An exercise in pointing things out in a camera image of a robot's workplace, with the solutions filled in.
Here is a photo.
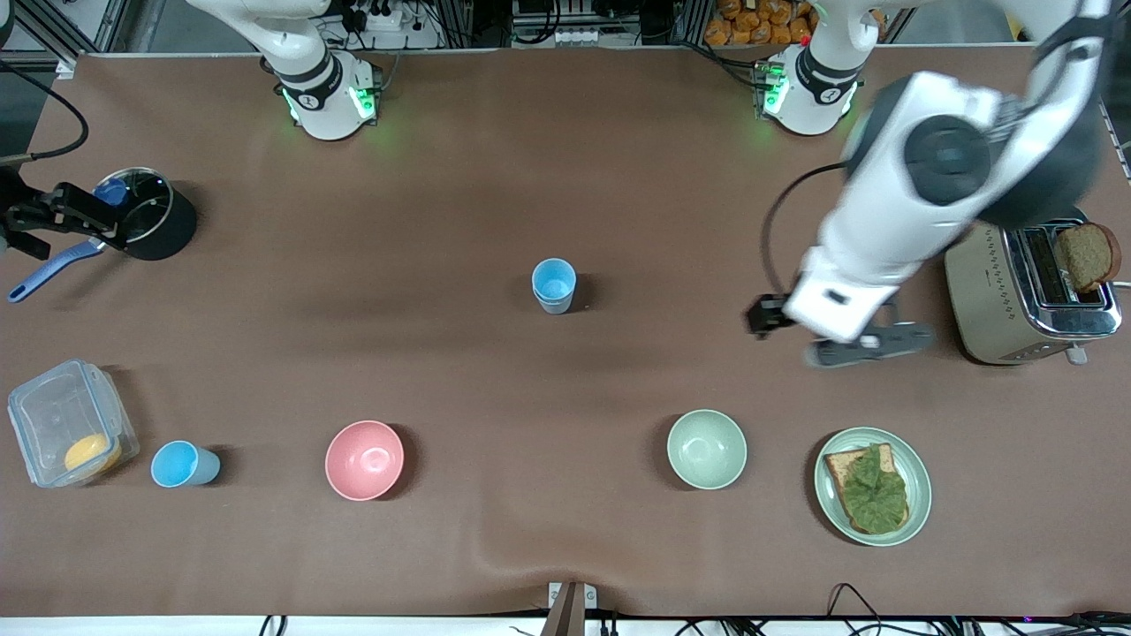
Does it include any silver beige toaster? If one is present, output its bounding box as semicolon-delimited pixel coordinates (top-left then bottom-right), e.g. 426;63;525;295
944;208;1125;367

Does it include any brown table cover mat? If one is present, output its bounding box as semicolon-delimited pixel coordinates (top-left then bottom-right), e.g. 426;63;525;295
0;49;1131;619

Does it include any pale green plate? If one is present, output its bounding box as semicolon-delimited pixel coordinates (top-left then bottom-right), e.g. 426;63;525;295
814;427;932;547

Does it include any clear plastic food container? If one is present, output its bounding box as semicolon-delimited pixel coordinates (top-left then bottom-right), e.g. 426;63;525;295
7;358;140;488

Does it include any bag of bread rolls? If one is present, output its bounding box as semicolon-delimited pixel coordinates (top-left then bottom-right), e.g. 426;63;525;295
704;0;818;47

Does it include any white power strip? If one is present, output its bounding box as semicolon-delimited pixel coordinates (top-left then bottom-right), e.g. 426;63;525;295
528;25;612;48

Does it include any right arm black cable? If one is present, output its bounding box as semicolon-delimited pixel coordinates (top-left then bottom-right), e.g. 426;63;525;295
0;58;91;165

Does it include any yellow round fruit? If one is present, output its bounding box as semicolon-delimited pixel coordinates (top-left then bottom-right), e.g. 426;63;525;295
64;433;123;473

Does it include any pale green bowl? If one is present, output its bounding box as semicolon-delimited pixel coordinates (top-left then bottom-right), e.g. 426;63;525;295
666;408;748;491

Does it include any black pot with blue handle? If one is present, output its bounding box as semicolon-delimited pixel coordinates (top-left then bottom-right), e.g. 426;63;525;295
7;166;198;304

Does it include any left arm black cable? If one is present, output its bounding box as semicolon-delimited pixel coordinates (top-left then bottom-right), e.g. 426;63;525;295
760;13;1116;308

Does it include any toast slice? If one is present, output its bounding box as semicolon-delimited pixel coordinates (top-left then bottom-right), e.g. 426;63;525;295
824;443;911;535

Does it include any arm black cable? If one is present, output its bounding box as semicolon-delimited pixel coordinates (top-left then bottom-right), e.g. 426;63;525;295
760;13;1116;308
0;58;91;165

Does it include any black looped floor cable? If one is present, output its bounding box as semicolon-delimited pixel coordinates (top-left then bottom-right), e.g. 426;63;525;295
826;583;886;635

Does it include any metal table clamp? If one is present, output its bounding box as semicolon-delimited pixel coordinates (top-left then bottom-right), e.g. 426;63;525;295
548;581;597;636

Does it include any green lettuce leaf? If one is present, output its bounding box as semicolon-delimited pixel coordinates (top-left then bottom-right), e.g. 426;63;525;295
839;444;909;535

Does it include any pink bowl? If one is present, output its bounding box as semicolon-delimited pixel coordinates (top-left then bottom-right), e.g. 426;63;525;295
324;420;406;502

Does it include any glass lid with blue knob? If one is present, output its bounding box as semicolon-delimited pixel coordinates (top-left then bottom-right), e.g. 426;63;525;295
87;168;174;246

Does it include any brown bread slice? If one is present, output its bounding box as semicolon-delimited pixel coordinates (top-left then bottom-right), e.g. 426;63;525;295
1056;221;1123;294

